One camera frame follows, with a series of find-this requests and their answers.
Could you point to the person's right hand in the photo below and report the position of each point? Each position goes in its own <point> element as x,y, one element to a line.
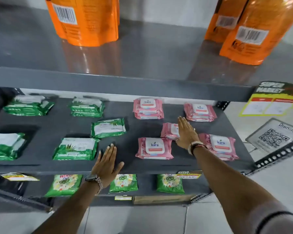
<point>186,136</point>

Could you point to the person's left hand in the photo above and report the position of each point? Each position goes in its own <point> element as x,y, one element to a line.
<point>105,165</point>

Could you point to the person's left thumb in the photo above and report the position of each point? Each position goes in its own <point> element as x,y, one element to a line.
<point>119,168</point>

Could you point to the person's right thumb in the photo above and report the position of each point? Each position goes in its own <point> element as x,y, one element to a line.
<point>178,141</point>

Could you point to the person's right forearm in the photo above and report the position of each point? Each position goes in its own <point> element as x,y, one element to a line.
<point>229,190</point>

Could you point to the person's left forearm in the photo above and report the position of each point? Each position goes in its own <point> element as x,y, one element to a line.
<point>70,209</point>

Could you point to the pink wipes packet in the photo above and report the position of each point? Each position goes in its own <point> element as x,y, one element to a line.
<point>154,148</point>
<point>169,130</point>

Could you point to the green detergent packet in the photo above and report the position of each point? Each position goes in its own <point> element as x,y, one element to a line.
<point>124,183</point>
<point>170,183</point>
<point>63,185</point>

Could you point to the silver metal wristwatch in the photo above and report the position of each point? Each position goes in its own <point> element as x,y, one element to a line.
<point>95,180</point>

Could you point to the small yellow shelf label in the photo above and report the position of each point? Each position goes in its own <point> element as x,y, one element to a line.
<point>123,198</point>

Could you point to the yellow shelf price tag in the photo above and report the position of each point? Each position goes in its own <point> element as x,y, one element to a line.
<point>189,174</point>
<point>18,177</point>

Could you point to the stack of pink wipes packets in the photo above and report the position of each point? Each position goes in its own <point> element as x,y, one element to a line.
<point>200,112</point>
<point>221,146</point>
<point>148,108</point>

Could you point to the green wipes packet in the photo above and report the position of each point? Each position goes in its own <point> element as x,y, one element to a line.
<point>75,148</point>
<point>108,127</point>

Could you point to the wooden strip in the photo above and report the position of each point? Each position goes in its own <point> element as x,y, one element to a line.
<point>163,199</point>

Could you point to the stack of green wipes packets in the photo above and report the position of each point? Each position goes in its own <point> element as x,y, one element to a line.
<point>6,146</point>
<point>29,105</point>
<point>86,107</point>

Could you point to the grey metal shelving unit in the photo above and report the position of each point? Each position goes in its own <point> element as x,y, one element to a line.
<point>146,77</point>

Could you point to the grey code sign plate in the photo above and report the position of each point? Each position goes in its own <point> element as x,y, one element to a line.
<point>274,136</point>

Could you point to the large yellow black shelf sign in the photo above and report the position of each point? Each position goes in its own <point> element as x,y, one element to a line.
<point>271,99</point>

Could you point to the orange pouch with barcode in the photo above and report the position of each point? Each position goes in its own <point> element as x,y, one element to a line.
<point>85,19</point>
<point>258,31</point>
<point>224,19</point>

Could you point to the grey shirt sleeve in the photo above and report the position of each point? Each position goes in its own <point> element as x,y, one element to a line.
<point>280,222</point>

